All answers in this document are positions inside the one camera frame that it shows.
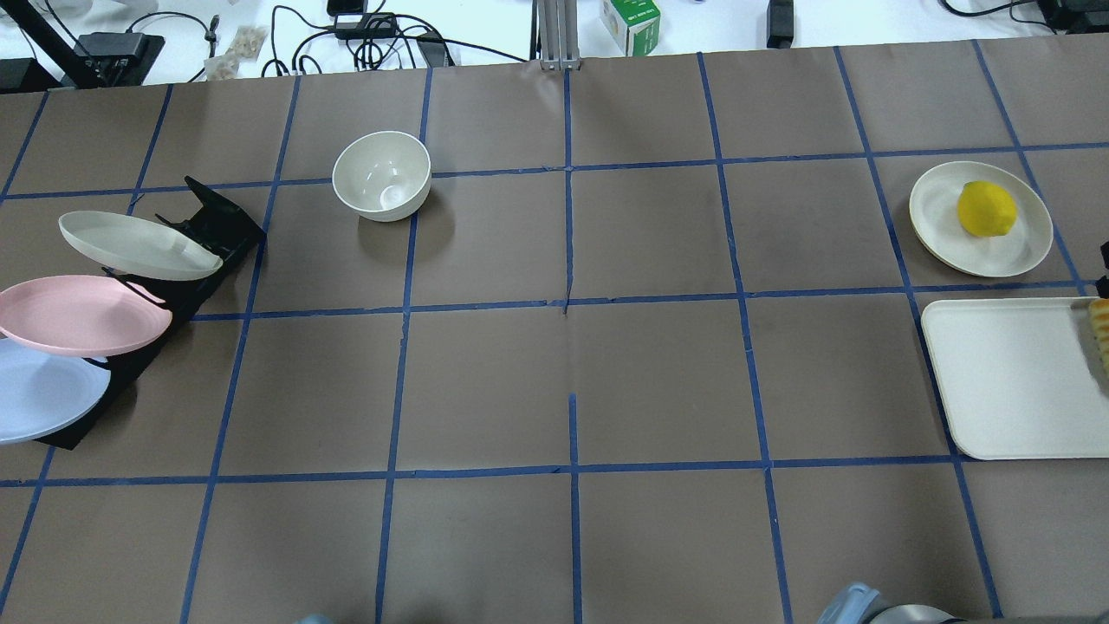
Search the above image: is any blue plate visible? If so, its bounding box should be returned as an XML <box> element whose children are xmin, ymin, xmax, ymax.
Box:
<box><xmin>1</xmin><ymin>339</ymin><xmax>111</xmax><ymax>444</ymax></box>

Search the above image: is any spiral bread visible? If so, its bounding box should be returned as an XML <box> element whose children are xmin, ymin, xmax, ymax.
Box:
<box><xmin>1086</xmin><ymin>299</ymin><xmax>1109</xmax><ymax>376</ymax></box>

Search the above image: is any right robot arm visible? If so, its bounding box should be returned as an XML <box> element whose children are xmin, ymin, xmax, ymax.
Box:
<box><xmin>816</xmin><ymin>583</ymin><xmax>963</xmax><ymax>623</ymax></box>

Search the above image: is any black plate rack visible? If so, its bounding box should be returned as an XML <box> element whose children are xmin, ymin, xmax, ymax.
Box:
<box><xmin>35</xmin><ymin>175</ymin><xmax>266</xmax><ymax>450</ymax></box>

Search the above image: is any white plate with lemon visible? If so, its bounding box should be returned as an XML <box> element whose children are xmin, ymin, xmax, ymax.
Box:
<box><xmin>910</xmin><ymin>161</ymin><xmax>1054</xmax><ymax>279</ymax></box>

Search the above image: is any cream plate in rack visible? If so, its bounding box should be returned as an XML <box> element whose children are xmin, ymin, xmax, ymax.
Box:
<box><xmin>58</xmin><ymin>211</ymin><xmax>224</xmax><ymax>282</ymax></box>

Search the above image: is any pink plate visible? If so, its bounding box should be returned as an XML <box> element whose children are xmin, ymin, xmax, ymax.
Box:
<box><xmin>1</xmin><ymin>274</ymin><xmax>173</xmax><ymax>358</ymax></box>

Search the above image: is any cream bowl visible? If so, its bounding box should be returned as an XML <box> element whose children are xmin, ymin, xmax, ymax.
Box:
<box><xmin>330</xmin><ymin>131</ymin><xmax>433</xmax><ymax>224</ymax></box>

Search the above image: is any green white box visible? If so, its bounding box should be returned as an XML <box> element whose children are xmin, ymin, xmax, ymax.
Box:
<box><xmin>600</xmin><ymin>1</ymin><xmax>662</xmax><ymax>57</ymax></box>

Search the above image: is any yellow lemon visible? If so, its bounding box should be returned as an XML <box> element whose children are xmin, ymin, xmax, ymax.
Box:
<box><xmin>956</xmin><ymin>180</ymin><xmax>1019</xmax><ymax>237</ymax></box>

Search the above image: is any cream tray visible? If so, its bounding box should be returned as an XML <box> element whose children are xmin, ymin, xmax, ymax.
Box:
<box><xmin>922</xmin><ymin>297</ymin><xmax>1108</xmax><ymax>459</ymax></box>

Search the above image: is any aluminium frame post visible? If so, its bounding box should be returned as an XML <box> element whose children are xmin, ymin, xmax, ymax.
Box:
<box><xmin>530</xmin><ymin>0</ymin><xmax>581</xmax><ymax>71</ymax></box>

